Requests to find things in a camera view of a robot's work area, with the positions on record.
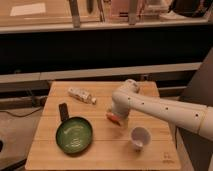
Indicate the clear plastic bottle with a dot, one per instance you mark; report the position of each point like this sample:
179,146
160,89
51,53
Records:
82,95

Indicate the green frying pan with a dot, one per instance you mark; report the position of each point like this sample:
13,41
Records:
74,134

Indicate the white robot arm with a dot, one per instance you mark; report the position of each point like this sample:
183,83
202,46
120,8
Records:
195,118

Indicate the white ceramic cup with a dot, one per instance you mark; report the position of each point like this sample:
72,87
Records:
139,138

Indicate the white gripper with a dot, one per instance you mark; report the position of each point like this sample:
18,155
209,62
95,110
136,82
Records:
121,112

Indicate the white paper sheet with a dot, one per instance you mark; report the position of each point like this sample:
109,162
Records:
36,8

